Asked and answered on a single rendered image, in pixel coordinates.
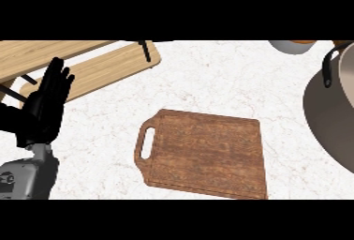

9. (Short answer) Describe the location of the large grey metal pot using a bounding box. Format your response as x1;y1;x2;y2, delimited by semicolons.
301;40;354;174

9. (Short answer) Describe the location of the brown wooden cutting board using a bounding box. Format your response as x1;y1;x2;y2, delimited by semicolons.
133;108;271;201

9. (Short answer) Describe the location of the grey cup with orange rim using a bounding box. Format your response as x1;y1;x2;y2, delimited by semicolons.
269;40;319;55

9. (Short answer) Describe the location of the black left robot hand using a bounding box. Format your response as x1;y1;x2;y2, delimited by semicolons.
0;56;77;149

